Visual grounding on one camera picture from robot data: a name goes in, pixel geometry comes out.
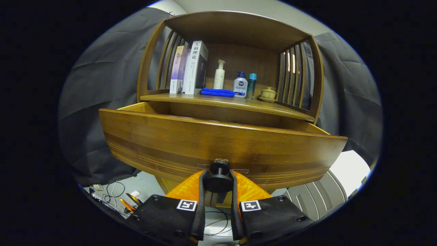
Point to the wooden drawer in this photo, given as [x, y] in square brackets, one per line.
[205, 136]

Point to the black drawer knob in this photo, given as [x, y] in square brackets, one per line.
[218, 179]

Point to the wooden countertop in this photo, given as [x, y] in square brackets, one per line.
[191, 99]

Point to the white sheet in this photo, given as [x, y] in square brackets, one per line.
[351, 171]

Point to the purple book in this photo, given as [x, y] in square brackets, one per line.
[177, 70]

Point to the orange yellow tool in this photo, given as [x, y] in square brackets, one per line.
[128, 205]

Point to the teal bottle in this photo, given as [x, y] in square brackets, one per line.
[251, 85]

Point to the beige lidded teacup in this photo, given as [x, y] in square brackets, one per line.
[268, 94]

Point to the white bottle with blue pump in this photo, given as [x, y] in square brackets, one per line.
[240, 87]

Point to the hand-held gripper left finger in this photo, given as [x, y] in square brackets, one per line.
[202, 218]

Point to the white book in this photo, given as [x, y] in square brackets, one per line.
[194, 66]

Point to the wooden cabinet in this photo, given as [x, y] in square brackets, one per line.
[239, 30]

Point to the blue folded cloth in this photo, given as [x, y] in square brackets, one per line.
[217, 92]

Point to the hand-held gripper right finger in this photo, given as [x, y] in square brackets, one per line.
[235, 222]

